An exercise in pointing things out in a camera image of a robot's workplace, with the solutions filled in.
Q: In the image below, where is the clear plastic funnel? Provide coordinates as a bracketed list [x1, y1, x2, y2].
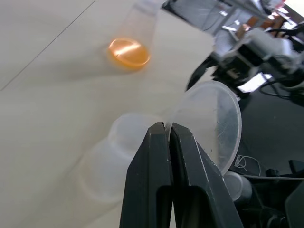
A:
[166, 80, 253, 204]

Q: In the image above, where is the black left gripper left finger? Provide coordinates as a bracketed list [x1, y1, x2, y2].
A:
[120, 121, 175, 228]

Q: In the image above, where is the white string tangle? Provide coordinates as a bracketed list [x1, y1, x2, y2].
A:
[234, 154, 249, 171]

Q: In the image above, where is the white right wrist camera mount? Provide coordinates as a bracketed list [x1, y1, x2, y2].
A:
[244, 30, 292, 61]

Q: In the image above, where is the small clear empty flask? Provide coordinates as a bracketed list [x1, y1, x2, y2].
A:
[78, 113, 167, 205]

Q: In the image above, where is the large flask with orange liquid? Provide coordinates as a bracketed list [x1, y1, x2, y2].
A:
[104, 0, 167, 72]

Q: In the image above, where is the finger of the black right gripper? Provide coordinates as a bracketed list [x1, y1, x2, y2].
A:
[186, 57, 219, 93]

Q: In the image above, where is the silver metal frame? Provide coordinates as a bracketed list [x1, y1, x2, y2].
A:
[161, 0, 304, 34]

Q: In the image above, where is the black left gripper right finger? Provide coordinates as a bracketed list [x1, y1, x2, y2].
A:
[170, 122, 244, 228]

